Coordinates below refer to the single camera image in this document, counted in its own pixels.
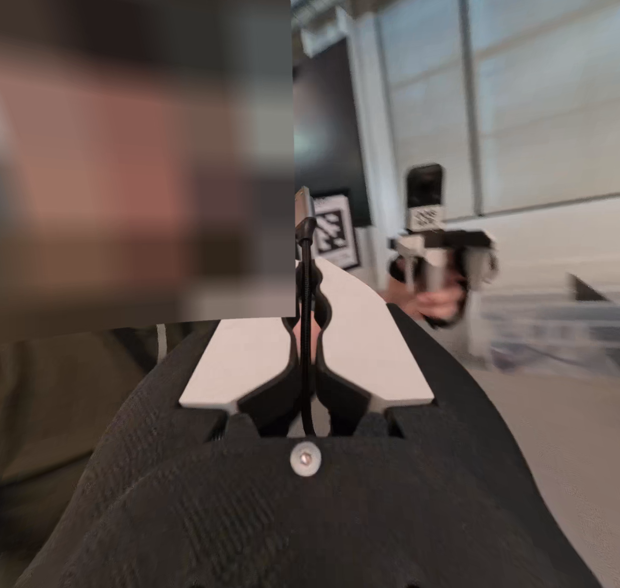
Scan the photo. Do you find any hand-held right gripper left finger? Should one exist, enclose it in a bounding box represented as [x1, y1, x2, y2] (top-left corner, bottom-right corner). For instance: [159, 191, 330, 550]
[179, 318, 297, 414]

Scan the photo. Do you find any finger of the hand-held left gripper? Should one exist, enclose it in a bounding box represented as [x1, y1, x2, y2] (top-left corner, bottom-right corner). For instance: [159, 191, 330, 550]
[393, 236, 427, 262]

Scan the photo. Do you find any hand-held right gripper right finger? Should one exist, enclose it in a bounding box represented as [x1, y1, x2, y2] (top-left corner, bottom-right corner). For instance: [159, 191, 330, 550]
[314, 258, 435, 414]

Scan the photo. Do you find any black cable with grey plugs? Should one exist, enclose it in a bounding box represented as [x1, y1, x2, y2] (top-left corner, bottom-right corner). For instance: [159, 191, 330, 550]
[295, 186, 323, 438]

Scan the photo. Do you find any person's left hand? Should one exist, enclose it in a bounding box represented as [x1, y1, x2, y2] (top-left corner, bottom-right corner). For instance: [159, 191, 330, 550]
[383, 283, 460, 326]

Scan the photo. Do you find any black white marker sign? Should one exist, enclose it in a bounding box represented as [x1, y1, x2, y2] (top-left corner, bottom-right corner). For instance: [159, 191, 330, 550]
[310, 190, 361, 270]

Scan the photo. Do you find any clear plastic storage box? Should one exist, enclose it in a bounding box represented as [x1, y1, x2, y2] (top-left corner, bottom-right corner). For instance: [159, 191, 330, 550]
[477, 273, 620, 373]

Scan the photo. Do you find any black panel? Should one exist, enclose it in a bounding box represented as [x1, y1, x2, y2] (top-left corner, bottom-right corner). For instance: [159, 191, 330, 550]
[293, 36, 374, 228]

